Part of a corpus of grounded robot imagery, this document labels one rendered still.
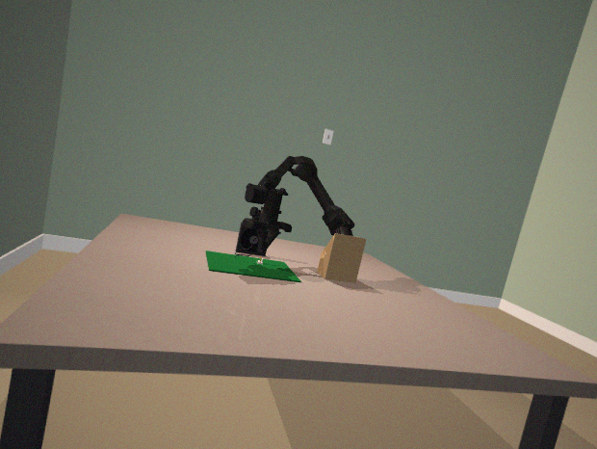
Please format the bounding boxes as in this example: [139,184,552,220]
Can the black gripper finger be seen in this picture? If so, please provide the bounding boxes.
[255,229,269,250]
[266,229,281,247]

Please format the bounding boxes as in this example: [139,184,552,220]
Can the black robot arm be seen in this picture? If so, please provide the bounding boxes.
[245,156,354,236]

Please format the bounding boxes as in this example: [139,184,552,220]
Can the green circuit board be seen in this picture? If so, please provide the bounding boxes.
[206,251,301,282]

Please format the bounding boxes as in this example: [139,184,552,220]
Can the black cable with plug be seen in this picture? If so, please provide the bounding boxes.
[235,242,269,255]

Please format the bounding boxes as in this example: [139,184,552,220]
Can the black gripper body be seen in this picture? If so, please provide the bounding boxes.
[242,204,292,232]

